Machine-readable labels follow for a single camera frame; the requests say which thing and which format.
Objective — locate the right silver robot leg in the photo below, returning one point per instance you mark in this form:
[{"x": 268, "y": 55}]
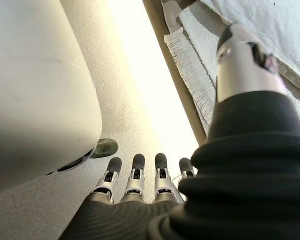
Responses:
[{"x": 27, "y": 75}]

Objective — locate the white duvet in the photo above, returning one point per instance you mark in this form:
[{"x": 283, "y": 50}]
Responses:
[{"x": 265, "y": 20}]

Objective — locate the brown padded bed frame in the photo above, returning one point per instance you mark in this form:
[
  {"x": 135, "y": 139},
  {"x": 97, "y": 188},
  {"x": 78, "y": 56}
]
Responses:
[{"x": 158, "y": 22}]

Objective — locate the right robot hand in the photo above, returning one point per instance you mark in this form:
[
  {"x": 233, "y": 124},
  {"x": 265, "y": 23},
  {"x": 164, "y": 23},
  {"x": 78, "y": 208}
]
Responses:
[{"x": 252, "y": 175}]

